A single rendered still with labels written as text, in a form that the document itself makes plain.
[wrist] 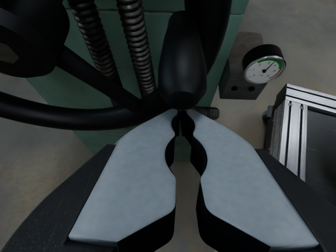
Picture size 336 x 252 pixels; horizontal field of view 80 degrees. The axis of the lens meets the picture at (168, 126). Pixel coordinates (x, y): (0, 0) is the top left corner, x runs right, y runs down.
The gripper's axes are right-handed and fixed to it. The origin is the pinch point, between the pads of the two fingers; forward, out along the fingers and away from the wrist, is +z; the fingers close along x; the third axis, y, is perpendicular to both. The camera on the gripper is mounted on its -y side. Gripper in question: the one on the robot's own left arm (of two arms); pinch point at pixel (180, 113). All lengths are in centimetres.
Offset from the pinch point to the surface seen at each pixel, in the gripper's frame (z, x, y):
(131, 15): 11.0, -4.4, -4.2
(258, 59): 20.9, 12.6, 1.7
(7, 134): 70, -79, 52
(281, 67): 21.9, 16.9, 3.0
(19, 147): 64, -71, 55
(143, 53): 13.2, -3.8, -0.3
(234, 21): 25.7, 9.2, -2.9
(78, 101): 37.3, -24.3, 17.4
